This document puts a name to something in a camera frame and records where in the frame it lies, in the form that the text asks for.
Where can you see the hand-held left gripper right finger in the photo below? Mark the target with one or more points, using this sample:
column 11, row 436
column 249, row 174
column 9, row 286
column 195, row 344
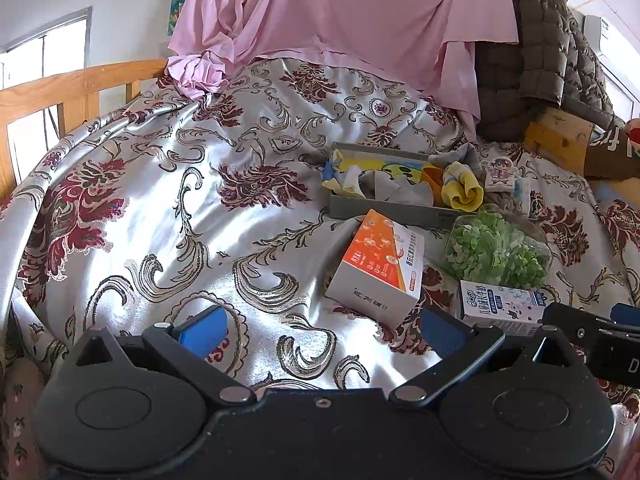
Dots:
column 440, row 332

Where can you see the floral satin blanket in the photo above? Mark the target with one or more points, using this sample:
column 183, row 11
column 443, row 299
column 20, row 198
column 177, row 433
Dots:
column 150, row 210

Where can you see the bag of green snacks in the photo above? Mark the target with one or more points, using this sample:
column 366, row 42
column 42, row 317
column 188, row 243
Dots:
column 495, row 250

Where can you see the orange sock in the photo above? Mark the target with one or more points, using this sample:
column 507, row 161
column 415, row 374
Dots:
column 432, row 185

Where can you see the wooden bed frame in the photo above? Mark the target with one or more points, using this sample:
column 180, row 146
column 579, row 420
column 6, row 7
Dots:
column 75, row 90

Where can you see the window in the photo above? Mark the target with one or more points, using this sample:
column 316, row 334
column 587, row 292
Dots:
column 30, row 60

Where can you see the red toy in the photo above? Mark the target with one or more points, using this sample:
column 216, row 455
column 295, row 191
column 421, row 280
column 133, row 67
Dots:
column 634, row 135

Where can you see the orange and white medicine box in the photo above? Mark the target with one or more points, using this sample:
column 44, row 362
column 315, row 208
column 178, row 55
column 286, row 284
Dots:
column 375, row 260

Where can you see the wooden block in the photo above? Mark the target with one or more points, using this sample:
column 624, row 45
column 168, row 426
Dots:
column 555, row 135

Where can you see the grey sock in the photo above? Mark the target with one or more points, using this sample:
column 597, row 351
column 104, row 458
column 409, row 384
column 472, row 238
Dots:
column 400, row 190

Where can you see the pink floral bedsheet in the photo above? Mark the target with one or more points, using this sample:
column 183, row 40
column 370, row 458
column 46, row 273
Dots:
column 20, row 410

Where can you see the white knotted sock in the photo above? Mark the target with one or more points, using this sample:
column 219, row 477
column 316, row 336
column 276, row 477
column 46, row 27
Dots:
column 352, row 180

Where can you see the cartoon figure patterned sock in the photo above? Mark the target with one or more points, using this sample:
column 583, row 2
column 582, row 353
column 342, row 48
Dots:
column 500, row 175

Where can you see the pink hanging sheet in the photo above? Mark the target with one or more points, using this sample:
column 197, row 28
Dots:
column 350, row 10

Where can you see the white milk carton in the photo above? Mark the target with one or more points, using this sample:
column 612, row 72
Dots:
column 495, row 305

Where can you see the yellow cartoon towel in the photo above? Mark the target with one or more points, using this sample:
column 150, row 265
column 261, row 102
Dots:
column 395, row 167

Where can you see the white air conditioner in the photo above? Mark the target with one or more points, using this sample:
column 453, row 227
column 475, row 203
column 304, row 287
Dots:
column 607, row 40

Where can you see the brown quilted jacket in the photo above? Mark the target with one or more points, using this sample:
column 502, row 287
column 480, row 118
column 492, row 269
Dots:
column 545, row 60

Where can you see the grey tray box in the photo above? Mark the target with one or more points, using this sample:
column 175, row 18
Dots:
column 380, row 215

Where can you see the grey cloth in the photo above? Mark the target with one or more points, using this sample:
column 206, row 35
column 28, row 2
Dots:
column 450, row 155

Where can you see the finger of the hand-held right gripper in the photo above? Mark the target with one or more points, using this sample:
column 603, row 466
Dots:
column 570, row 322
column 627, row 312

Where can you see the yellow sock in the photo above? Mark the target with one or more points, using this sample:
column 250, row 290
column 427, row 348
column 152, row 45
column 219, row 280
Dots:
column 462, row 192

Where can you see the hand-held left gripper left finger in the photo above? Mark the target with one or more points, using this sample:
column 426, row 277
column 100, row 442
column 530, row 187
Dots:
column 202, row 330

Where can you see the brown cardboard box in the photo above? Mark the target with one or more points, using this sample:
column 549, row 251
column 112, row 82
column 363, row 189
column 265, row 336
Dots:
column 610, row 160

